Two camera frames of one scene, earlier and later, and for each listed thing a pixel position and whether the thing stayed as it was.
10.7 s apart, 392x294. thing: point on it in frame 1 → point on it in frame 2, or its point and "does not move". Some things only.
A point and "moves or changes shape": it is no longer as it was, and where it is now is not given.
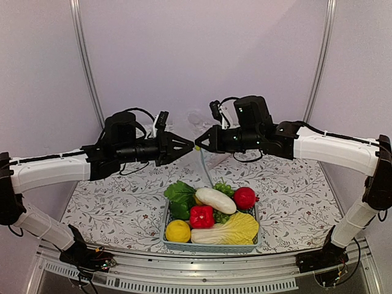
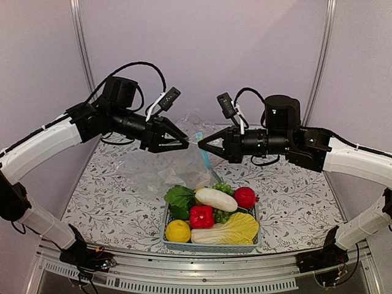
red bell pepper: x=201 y=217 does not move
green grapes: x=225 y=187 does not move
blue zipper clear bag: x=202 y=160 moves or changes shape
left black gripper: x=166 y=147 → x=151 y=136
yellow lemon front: x=177 y=231 does not move
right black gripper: x=215 y=143 → x=232 y=149
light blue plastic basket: x=193 y=247 does not move
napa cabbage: x=240 y=229 does not move
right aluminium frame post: x=330 y=21 does not move
